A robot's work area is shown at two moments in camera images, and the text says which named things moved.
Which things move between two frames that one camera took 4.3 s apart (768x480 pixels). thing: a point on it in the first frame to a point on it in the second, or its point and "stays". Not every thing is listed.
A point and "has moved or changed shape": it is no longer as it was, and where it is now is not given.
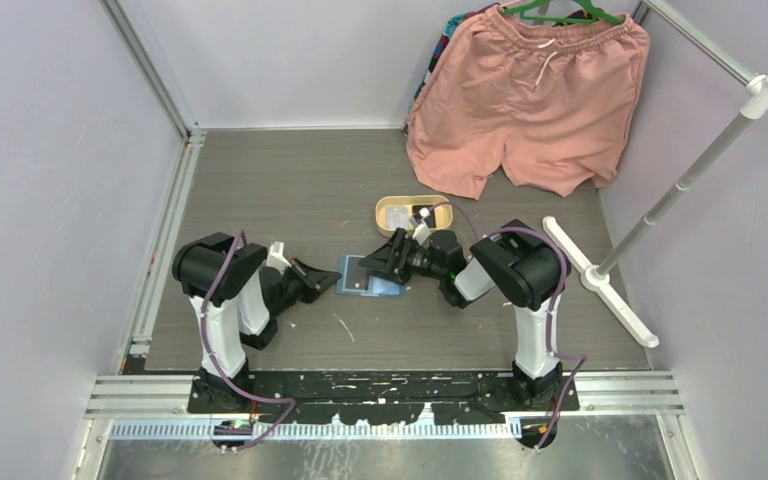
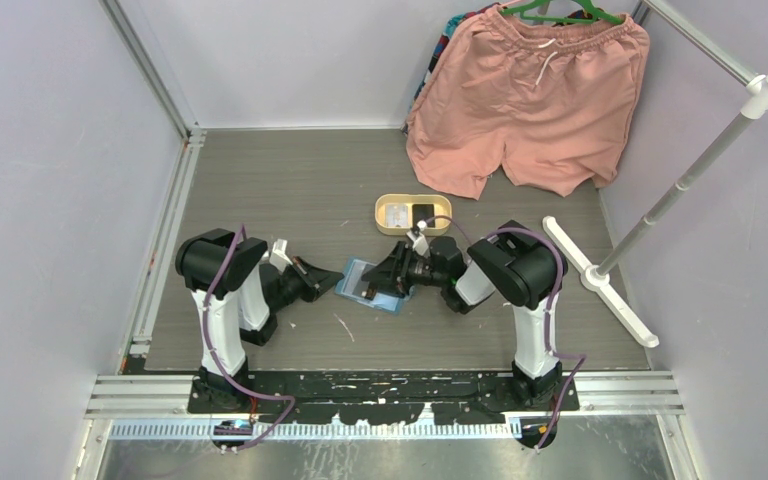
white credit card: (396, 217) stays
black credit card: (430, 220) stays
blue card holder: (353, 278) has moved or changed shape
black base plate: (382, 397) stays
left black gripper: (318, 280) stays
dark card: (356, 275) has moved or changed shape
